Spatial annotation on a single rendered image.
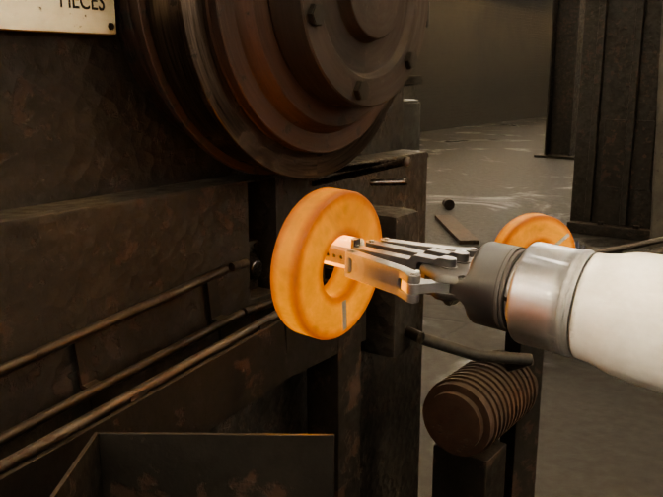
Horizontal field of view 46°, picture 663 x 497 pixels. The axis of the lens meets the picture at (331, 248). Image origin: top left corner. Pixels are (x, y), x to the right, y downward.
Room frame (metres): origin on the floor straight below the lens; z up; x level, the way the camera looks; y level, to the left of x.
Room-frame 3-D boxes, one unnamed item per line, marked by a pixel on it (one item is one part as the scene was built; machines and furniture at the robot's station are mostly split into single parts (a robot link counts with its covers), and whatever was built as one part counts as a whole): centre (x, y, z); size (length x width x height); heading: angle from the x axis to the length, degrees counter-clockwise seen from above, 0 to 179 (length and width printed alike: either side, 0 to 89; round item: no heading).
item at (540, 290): (0.63, -0.19, 0.83); 0.09 x 0.06 x 0.09; 144
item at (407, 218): (1.24, -0.08, 0.68); 0.11 x 0.08 x 0.24; 54
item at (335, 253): (0.73, -0.01, 0.84); 0.05 x 0.03 x 0.01; 54
